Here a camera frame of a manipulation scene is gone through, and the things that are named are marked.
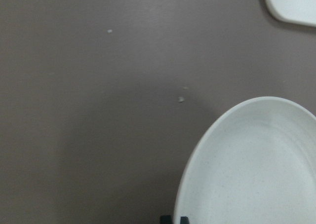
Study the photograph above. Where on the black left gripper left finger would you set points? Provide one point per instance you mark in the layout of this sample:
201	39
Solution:
166	219

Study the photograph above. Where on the cream rabbit tray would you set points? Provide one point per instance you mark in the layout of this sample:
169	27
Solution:
300	12

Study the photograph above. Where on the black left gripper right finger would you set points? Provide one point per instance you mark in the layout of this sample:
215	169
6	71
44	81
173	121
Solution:
184	220

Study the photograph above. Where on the round white plate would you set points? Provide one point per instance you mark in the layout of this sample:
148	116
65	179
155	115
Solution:
256	164

